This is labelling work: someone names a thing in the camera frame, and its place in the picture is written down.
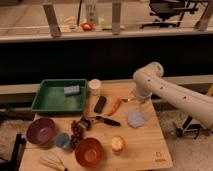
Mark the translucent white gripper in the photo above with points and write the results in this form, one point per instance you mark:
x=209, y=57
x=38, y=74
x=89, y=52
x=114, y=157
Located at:
x=143, y=107

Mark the light blue towel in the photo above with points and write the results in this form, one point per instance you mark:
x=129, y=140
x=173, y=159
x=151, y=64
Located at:
x=136, y=118

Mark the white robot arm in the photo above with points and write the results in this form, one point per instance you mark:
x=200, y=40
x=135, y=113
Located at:
x=148, y=81

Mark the metal spoon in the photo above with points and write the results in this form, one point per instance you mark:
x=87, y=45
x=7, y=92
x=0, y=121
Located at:
x=127, y=99

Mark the red chili pepper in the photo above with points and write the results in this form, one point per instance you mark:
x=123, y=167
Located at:
x=115, y=107

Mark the black rectangular remote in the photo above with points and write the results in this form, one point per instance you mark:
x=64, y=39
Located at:
x=100, y=104

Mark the red yellow apple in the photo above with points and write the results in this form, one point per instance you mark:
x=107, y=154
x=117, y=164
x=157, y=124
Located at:
x=118, y=144

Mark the black stand base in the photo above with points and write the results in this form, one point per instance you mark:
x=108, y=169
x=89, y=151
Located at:
x=188, y=127

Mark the small metal clip tool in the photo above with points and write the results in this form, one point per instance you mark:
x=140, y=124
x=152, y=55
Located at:
x=85, y=123

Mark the blue sponge block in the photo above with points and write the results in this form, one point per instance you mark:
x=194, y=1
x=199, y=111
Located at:
x=71, y=90

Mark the dark red grape bunch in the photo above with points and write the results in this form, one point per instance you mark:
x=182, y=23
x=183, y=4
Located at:
x=77, y=134

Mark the red orange bowl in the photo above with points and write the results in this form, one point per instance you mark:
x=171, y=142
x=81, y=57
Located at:
x=89, y=152

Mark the small blue cup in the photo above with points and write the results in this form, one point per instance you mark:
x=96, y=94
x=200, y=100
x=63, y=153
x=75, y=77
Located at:
x=62, y=140

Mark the green plastic tray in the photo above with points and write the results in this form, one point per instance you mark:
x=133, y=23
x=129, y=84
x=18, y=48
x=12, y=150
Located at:
x=51, y=98

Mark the black office chair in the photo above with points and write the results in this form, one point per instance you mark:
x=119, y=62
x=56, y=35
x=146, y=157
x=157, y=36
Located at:
x=165, y=9

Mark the red fruit on shelf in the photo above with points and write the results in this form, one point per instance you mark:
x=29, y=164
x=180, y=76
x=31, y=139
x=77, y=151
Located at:
x=87, y=26

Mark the purple bowl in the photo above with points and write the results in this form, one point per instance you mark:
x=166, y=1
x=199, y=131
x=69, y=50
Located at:
x=41, y=131

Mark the black handled knife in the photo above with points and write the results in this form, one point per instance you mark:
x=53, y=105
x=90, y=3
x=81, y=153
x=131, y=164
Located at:
x=107, y=121

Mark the black chair frame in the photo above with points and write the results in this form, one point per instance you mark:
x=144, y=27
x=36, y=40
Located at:
x=14, y=163

